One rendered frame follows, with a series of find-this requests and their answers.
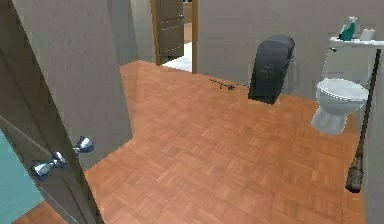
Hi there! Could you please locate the silver round door knob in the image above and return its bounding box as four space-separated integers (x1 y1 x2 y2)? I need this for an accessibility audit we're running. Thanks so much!
72 135 95 155
31 151 69 178

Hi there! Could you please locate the teal spray bottle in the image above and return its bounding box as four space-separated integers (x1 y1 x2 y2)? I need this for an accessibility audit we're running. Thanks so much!
339 16 358 42

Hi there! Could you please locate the dark long-handled toilet brush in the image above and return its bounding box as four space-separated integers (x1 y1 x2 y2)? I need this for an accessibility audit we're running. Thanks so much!
345 48 382 194

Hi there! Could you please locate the black waste bin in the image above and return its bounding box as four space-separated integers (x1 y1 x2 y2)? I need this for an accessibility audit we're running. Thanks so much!
247 34 296 106

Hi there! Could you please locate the brown panelled room door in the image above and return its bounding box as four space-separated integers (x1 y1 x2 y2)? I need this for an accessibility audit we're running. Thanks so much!
150 0 185 66

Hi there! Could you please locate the small black floor object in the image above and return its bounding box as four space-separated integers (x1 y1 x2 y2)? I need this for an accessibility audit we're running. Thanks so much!
208 78 236 91

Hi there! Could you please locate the white toilet paper roll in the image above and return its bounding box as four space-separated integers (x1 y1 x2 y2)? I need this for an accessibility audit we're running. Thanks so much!
360 28 376 42

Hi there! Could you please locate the grey room door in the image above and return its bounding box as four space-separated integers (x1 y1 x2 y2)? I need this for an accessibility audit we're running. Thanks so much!
0 0 106 224

